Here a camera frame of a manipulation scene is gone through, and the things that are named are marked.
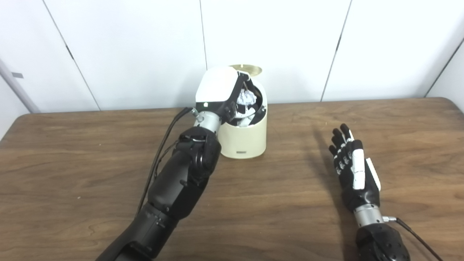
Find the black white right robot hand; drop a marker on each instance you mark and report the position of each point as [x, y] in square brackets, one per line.
[359, 170]

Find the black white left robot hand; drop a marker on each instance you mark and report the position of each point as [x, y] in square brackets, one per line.
[215, 85]

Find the white paper ball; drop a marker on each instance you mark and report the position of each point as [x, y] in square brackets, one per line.
[246, 98]

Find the round cream bin lid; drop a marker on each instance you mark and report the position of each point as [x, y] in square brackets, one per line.
[250, 69]

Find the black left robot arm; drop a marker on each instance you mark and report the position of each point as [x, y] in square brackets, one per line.
[181, 181]

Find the black bin liner bag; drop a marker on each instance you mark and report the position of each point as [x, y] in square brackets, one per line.
[260, 113]

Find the cream-colored bin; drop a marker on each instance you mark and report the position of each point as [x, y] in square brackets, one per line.
[246, 139]

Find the small gray wall tag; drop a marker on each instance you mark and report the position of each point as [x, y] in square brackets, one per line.
[17, 75]

